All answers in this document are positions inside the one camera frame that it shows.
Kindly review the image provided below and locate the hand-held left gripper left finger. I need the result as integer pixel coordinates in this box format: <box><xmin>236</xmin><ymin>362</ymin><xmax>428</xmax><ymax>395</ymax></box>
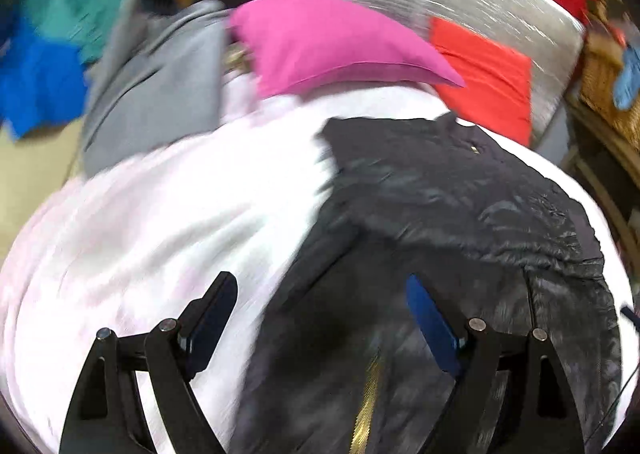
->
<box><xmin>59</xmin><ymin>271</ymin><xmax>238</xmax><ymax>454</ymax></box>

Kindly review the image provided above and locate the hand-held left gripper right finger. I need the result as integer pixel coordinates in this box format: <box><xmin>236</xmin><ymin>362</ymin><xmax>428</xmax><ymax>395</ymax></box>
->
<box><xmin>405</xmin><ymin>274</ymin><xmax>586</xmax><ymax>454</ymax></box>

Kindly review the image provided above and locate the black quilted jacket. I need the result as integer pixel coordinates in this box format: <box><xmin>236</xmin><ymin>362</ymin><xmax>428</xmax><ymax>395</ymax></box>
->
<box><xmin>232</xmin><ymin>114</ymin><xmax>623</xmax><ymax>454</ymax></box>

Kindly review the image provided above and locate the white blanket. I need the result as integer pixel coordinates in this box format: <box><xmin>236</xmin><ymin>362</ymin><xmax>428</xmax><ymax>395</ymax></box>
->
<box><xmin>0</xmin><ymin>79</ymin><xmax>626</xmax><ymax>454</ymax></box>

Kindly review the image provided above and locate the wooden side table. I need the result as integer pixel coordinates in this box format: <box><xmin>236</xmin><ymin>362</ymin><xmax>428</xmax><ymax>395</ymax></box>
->
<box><xmin>562</xmin><ymin>94</ymin><xmax>640</xmax><ymax>255</ymax></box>

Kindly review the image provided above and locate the cream sofa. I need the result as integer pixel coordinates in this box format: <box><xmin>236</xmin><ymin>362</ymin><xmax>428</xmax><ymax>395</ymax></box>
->
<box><xmin>0</xmin><ymin>119</ymin><xmax>86</xmax><ymax>245</ymax></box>

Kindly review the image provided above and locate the grey coat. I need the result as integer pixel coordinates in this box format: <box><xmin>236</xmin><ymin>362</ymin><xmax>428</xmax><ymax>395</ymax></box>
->
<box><xmin>80</xmin><ymin>0</ymin><xmax>236</xmax><ymax>177</ymax></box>

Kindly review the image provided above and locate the red pillow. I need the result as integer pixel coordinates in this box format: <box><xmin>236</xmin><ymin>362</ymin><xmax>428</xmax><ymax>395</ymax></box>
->
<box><xmin>429</xmin><ymin>16</ymin><xmax>533</xmax><ymax>147</ymax></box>

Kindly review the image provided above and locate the wicker basket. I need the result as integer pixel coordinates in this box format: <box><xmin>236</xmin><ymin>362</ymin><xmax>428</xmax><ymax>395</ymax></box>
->
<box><xmin>575</xmin><ymin>29</ymin><xmax>640</xmax><ymax>135</ymax></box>

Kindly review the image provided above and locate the pink pillow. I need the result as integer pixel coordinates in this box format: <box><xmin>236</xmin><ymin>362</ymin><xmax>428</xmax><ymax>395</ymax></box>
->
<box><xmin>230</xmin><ymin>0</ymin><xmax>466</xmax><ymax>97</ymax></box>

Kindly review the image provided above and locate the blue jacket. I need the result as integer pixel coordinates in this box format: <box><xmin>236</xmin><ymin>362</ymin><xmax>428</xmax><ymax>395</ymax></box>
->
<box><xmin>0</xmin><ymin>14</ymin><xmax>91</xmax><ymax>140</ymax></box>

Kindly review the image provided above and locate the light blue cloth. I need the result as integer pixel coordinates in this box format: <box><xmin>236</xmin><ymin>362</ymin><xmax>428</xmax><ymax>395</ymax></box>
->
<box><xmin>612</xmin><ymin>46</ymin><xmax>640</xmax><ymax>110</ymax></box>

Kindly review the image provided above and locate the teal jacket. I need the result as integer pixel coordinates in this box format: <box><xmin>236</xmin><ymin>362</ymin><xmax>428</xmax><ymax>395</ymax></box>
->
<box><xmin>25</xmin><ymin>0</ymin><xmax>128</xmax><ymax>62</ymax></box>

